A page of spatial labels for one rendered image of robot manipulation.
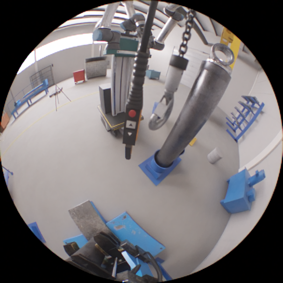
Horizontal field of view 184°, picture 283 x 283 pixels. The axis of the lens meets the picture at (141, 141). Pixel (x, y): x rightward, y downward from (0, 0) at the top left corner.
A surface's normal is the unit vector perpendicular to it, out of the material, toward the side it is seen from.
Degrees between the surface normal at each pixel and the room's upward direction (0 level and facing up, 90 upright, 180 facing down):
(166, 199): 0
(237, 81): 90
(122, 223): 0
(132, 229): 0
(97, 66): 90
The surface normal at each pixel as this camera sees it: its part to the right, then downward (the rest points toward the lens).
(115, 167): 0.15, -0.61
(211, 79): -0.68, 0.50
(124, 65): 0.59, 0.69
